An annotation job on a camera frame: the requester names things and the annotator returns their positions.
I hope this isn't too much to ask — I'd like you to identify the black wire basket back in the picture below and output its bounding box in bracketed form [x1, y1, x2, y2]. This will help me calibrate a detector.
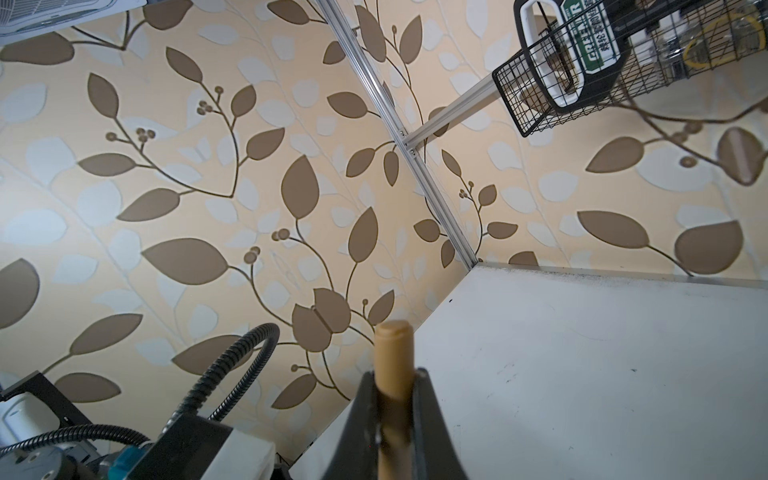
[491, 0, 768, 139]

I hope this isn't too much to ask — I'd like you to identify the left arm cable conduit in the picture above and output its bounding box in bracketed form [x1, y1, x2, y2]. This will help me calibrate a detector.
[0, 322, 281, 458]

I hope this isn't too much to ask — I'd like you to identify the aluminium frame post left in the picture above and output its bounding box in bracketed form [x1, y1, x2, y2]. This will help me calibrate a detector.
[317, 0, 478, 271]

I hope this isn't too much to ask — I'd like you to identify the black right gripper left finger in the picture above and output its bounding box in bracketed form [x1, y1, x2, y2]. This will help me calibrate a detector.
[322, 371, 379, 480]

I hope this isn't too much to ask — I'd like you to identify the aluminium frame back bar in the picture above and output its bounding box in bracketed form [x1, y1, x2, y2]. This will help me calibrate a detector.
[404, 74, 500, 149]

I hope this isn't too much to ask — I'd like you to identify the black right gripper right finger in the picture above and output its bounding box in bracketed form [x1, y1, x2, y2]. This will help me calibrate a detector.
[412, 368, 468, 480]

